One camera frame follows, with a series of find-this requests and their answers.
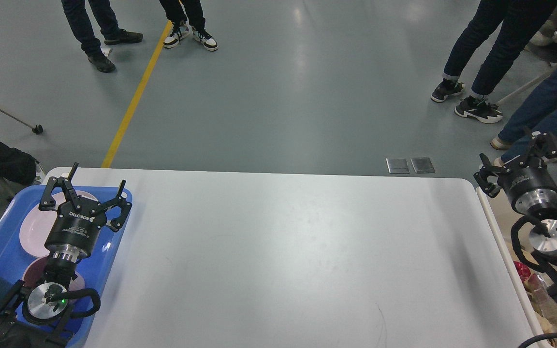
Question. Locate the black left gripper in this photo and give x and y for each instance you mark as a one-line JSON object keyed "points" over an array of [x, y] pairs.
{"points": [[68, 216]]}

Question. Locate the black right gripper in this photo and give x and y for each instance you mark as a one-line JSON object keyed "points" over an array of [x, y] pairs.
{"points": [[530, 190]]}

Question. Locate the pink plate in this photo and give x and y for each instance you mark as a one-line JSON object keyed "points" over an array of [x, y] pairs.
{"points": [[36, 227]]}

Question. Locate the pink mug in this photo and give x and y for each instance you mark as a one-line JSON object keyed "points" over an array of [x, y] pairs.
{"points": [[35, 271]]}

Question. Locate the crushed red can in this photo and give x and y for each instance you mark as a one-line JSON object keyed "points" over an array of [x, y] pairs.
{"points": [[524, 272]]}

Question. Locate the aluminium foil tray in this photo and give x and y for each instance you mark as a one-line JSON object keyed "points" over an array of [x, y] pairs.
{"points": [[537, 285]]}

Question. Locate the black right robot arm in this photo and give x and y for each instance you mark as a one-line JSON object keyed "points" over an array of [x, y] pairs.
{"points": [[534, 240]]}

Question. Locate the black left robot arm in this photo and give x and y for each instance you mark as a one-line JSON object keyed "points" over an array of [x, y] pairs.
{"points": [[36, 317]]}

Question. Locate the beige plastic bin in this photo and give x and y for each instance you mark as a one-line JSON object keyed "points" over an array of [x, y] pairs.
{"points": [[501, 218]]}

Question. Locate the metal floor plate right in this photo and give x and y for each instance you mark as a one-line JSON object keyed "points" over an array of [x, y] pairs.
{"points": [[422, 165]]}

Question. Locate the metal floor plate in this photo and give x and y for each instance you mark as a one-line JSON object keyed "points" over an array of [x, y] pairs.
{"points": [[397, 165], [422, 165]]}

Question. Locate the blue plastic tray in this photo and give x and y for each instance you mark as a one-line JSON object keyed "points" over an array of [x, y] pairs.
{"points": [[95, 269]]}

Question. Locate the metal floor plate left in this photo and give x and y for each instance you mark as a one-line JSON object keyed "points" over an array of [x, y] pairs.
{"points": [[397, 165]]}

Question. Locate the white office chair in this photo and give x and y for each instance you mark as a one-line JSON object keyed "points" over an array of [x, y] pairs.
{"points": [[543, 47]]}

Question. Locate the person with black sneakers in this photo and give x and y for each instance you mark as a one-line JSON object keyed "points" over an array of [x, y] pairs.
{"points": [[517, 21]]}

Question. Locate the person in dark trousers left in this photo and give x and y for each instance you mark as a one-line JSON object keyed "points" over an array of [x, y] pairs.
{"points": [[81, 27]]}

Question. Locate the person in black trousers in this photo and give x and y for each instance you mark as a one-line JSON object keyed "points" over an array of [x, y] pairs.
{"points": [[187, 17]]}

